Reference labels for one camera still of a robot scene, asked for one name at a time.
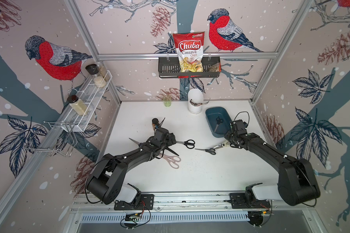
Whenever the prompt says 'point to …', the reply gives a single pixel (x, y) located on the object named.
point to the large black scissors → (170, 150)
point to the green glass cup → (167, 102)
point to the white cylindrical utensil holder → (196, 95)
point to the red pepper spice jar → (154, 122)
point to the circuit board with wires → (132, 220)
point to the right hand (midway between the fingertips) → (226, 134)
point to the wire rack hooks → (59, 137)
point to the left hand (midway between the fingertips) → (172, 135)
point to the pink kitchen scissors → (172, 160)
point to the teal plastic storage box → (211, 113)
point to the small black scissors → (218, 121)
